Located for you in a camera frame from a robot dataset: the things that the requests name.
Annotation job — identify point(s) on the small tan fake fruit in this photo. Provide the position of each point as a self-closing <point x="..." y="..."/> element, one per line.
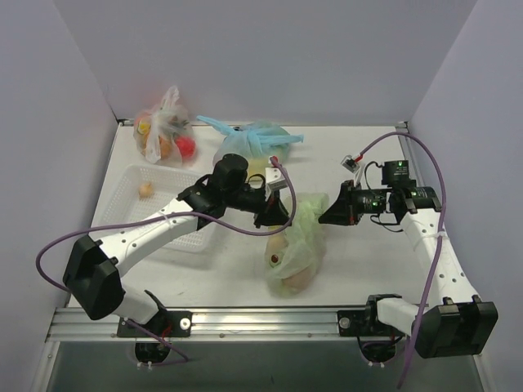
<point x="145" y="190"/>

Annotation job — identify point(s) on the clear tied bag of fruits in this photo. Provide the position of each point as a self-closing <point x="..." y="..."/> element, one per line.
<point x="163" y="133"/>

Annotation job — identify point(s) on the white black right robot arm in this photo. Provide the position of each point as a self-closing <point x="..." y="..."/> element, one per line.
<point x="455" y="321"/>

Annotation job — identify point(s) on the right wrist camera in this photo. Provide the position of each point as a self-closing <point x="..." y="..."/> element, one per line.
<point x="353" y="164"/>

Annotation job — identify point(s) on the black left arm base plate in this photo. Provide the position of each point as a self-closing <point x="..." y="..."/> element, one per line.
<point x="175" y="323"/>

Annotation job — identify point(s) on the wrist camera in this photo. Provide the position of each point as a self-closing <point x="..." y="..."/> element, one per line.
<point x="353" y="164"/>
<point x="274" y="180"/>

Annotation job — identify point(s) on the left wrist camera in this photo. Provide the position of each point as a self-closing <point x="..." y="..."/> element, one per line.
<point x="274" y="180"/>

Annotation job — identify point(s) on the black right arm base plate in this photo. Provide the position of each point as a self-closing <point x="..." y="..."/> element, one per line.
<point x="353" y="323"/>

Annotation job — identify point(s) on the aluminium front rail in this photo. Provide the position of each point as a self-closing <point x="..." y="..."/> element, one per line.
<point x="215" y="324"/>

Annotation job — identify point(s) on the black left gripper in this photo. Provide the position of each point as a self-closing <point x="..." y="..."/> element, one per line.
<point x="264" y="207"/>

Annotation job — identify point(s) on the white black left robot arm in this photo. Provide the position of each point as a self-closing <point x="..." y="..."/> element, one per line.
<point x="95" y="270"/>

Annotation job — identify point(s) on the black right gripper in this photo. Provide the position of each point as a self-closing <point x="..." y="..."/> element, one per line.
<point x="350" y="202"/>

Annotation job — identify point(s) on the white perforated plastic basket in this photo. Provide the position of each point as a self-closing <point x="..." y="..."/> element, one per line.
<point x="124" y="205"/>

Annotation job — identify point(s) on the light green avocado plastic bag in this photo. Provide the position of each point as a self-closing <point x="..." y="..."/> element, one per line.
<point x="294" y="256"/>

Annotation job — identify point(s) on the blue tied plastic bag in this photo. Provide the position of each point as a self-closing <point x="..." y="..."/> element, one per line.
<point x="256" y="142"/>

